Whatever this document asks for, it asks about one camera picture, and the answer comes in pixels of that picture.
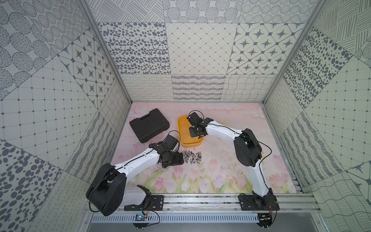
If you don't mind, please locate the aluminium rail frame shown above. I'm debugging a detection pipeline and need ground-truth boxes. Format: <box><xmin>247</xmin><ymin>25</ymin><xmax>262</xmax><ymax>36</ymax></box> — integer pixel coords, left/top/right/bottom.
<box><xmin>82</xmin><ymin>193</ymin><xmax>321</xmax><ymax>214</ymax></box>

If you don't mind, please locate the pile of silver bits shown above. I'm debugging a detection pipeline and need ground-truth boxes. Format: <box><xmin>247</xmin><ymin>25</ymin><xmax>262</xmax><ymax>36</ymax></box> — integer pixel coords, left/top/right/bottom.
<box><xmin>183</xmin><ymin>150</ymin><xmax>202</xmax><ymax>164</ymax></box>

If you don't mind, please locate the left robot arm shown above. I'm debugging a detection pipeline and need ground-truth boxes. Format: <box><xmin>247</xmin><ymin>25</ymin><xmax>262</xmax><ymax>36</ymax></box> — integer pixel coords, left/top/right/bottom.
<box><xmin>86</xmin><ymin>134</ymin><xmax>184</xmax><ymax>216</ymax></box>

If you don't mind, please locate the black plastic tool case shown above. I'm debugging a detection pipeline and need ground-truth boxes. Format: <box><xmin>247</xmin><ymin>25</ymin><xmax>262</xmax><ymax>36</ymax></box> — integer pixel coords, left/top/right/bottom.
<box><xmin>129</xmin><ymin>108</ymin><xmax>170</xmax><ymax>143</ymax></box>

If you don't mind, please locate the white slotted cable duct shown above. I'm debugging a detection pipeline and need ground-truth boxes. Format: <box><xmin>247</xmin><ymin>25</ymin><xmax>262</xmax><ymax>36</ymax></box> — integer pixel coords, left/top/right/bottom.
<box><xmin>91</xmin><ymin>213</ymin><xmax>259</xmax><ymax>223</ymax></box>

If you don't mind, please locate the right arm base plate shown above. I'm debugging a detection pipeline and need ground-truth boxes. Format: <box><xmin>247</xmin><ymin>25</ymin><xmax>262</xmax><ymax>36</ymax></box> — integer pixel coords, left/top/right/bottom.
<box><xmin>238</xmin><ymin>193</ymin><xmax>280</xmax><ymax>211</ymax></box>

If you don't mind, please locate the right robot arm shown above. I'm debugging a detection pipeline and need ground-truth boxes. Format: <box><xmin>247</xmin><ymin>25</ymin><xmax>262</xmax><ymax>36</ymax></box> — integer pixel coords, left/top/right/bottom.
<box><xmin>187</xmin><ymin>110</ymin><xmax>278</xmax><ymax>207</ymax></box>

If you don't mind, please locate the yellow plastic storage box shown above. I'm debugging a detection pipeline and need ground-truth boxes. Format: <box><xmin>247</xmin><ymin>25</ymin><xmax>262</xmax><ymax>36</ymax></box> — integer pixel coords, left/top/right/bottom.
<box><xmin>177</xmin><ymin>116</ymin><xmax>203</xmax><ymax>148</ymax></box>

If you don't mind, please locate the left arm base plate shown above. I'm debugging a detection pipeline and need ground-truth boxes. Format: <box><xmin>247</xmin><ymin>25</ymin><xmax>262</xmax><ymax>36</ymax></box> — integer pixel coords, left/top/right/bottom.
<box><xmin>124</xmin><ymin>195</ymin><xmax>164</xmax><ymax>211</ymax></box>

